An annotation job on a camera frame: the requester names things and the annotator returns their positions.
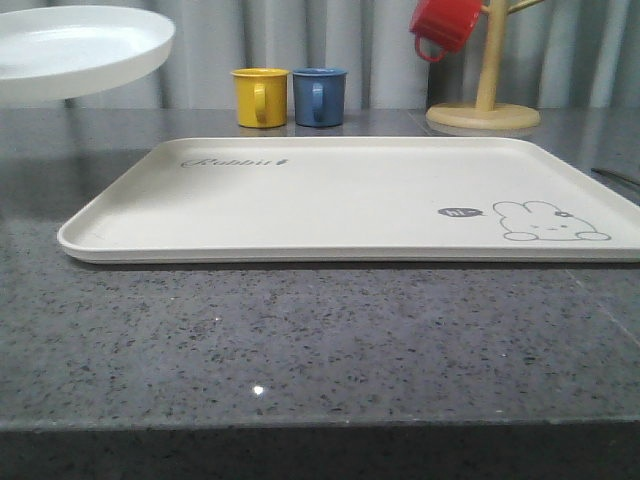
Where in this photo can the wooden mug tree stand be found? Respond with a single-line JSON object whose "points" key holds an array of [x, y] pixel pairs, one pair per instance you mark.
{"points": [[486, 113]]}

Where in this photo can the silver metal fork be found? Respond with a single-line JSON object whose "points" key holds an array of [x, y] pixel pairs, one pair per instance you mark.
{"points": [[617, 176]]}

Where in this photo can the cream rabbit serving tray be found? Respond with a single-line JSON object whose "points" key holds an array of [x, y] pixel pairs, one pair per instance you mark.
{"points": [[352, 198]]}

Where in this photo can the yellow enamel mug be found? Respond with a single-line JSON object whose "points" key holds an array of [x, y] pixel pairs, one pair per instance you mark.
{"points": [[261, 95]]}

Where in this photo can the white round plate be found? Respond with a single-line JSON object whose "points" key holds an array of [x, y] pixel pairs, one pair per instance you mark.
{"points": [[57, 53]]}

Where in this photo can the blue enamel mug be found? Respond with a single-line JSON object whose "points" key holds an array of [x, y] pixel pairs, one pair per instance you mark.
{"points": [[319, 96]]}

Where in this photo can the red enamel mug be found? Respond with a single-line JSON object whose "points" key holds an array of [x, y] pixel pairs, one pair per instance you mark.
{"points": [[447, 23]]}

